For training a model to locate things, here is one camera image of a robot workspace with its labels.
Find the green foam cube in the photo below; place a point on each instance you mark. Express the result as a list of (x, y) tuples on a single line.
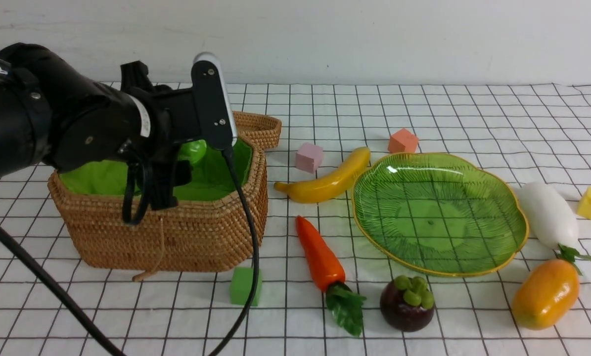
[(246, 286)]

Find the green leaf-shaped plastic plate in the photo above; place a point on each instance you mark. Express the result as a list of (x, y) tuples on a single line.
[(439, 214)]

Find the yellow banana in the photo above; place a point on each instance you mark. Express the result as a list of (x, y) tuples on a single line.
[(331, 185)]

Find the checkered white tablecloth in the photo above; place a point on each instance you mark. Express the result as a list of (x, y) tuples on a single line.
[(539, 132)]

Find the orange foam cube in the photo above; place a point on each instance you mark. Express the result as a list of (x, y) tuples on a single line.
[(403, 141)]

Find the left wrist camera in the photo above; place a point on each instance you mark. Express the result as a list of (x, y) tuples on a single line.
[(211, 103)]

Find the green vegetable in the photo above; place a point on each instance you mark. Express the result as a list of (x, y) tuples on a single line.
[(193, 152)]

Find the woven wicker basket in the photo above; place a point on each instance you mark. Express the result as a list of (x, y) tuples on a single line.
[(206, 232)]

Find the dark purple mangosteen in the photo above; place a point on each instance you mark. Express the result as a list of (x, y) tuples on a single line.
[(407, 304)]

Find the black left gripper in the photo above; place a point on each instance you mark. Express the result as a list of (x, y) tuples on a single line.
[(165, 166)]

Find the white radish with leaves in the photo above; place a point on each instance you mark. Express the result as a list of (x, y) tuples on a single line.
[(552, 221)]

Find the orange yellow mango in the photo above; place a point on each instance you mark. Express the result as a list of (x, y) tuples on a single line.
[(544, 298)]

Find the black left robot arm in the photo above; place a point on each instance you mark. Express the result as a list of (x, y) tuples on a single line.
[(52, 114)]

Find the orange carrot with leaves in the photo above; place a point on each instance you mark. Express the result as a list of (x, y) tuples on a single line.
[(327, 273)]

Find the woven wicker basket lid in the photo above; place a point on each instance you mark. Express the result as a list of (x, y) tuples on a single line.
[(260, 129)]

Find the pink foam cube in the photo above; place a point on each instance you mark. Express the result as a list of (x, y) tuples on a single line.
[(309, 157)]

